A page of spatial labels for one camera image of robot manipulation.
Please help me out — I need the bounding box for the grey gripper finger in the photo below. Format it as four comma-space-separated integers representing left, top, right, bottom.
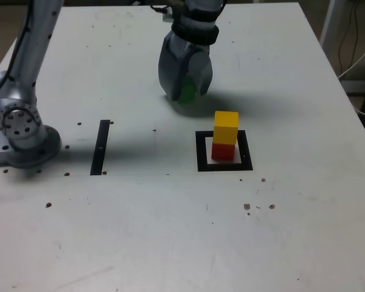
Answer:
158, 30, 213, 102
193, 67, 214, 96

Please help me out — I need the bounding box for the black tape strip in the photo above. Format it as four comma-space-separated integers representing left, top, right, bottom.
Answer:
89, 119, 111, 176

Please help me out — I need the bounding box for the red cube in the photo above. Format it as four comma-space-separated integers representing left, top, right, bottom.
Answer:
211, 142, 237, 161

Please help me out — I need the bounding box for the green cube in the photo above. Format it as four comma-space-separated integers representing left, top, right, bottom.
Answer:
178, 75, 201, 105

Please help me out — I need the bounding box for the white metal post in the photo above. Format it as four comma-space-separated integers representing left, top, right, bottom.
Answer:
319, 0, 339, 57

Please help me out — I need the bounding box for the yellow cube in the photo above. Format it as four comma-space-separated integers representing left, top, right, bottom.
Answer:
213, 110, 240, 145

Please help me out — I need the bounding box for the thin black cable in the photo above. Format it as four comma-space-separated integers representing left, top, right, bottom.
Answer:
336, 0, 360, 72

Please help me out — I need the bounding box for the black tape square outline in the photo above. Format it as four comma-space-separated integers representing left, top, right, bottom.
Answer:
195, 130, 254, 173

